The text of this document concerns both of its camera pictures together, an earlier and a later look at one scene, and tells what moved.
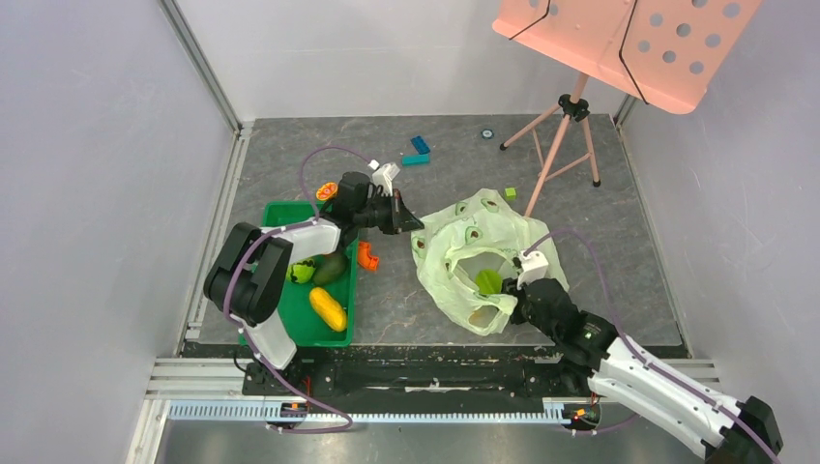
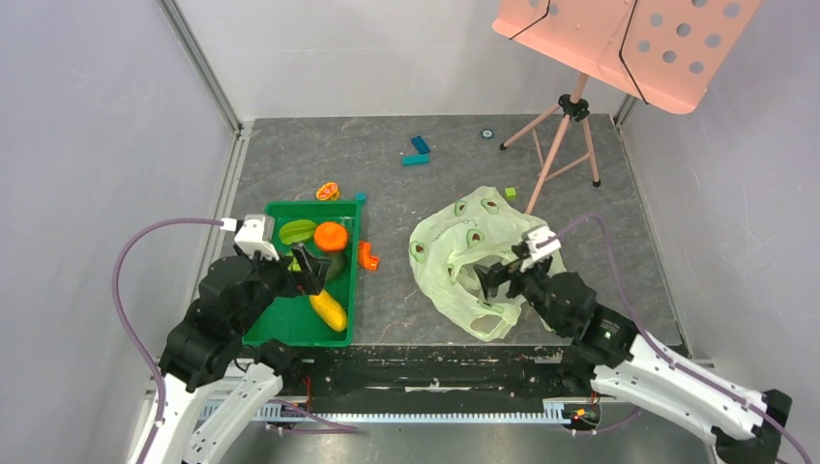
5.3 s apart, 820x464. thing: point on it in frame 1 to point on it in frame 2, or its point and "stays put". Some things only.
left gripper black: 401,218 to 297,281
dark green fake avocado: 330,268 stays put
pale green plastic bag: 464,253 stays put
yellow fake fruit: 330,310 stays put
